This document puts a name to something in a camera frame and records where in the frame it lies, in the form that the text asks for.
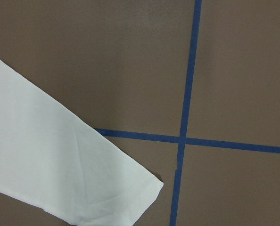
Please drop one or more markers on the white printed t-shirt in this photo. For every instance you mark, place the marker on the white printed t-shirt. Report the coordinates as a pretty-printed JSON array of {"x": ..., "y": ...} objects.
[{"x": 53, "y": 160}]

